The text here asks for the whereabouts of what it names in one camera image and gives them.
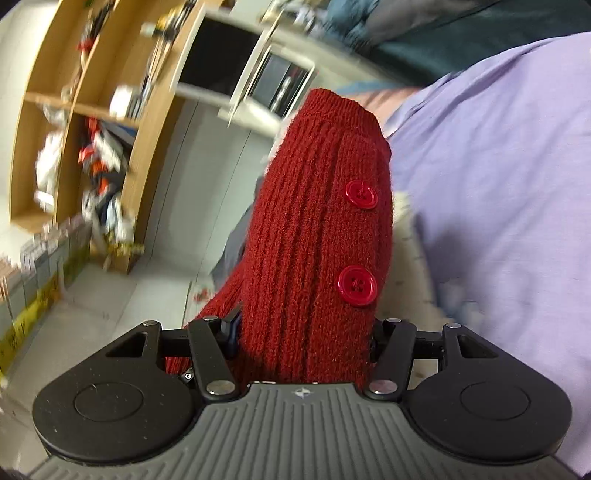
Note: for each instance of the white cabinet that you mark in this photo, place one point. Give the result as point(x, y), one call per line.
point(207, 184)

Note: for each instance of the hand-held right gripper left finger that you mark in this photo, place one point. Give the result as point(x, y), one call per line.
point(233, 330)

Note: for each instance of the dark grey duvet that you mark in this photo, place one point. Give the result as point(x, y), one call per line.
point(461, 46)

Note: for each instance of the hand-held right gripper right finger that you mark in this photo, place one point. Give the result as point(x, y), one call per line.
point(395, 346)

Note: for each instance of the beige patterned cloth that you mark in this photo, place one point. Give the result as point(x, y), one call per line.
point(415, 258)

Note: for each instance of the pink cloth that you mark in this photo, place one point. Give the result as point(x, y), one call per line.
point(388, 104)

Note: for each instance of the row of boxes on floor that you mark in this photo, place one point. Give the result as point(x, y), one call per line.
point(41, 272)

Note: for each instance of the wooden bookshelf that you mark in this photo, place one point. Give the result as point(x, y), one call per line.
point(152, 120)

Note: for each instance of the blue duvet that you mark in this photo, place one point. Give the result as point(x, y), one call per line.
point(355, 18)

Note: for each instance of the red knitted cardigan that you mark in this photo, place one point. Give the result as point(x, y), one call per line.
point(295, 230)

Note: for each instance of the purple bed sheet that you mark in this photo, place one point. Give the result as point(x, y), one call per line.
point(498, 184)

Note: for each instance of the grey appliance with knobs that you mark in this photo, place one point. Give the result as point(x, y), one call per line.
point(286, 83)

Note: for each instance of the grey-blue cloth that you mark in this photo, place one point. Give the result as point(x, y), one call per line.
point(235, 249)

